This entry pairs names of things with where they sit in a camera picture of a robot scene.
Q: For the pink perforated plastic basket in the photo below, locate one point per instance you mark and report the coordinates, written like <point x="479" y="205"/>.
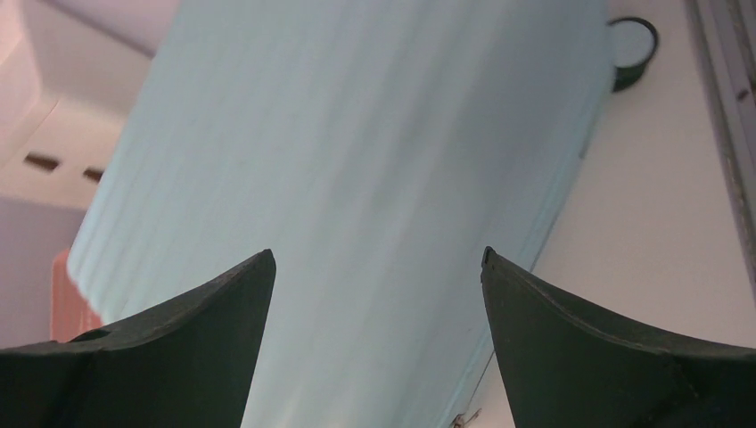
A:
<point x="71" y="314"/>

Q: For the white stacked drawer box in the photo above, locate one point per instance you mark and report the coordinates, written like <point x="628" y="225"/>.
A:
<point x="70" y="74"/>

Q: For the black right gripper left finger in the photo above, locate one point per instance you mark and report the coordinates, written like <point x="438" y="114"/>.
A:
<point x="187" y="362"/>

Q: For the light blue ribbed suitcase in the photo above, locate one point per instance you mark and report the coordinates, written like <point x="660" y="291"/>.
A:
<point x="377" y="148"/>

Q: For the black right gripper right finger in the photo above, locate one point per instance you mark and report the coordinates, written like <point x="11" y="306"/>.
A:
<point x="568" y="362"/>

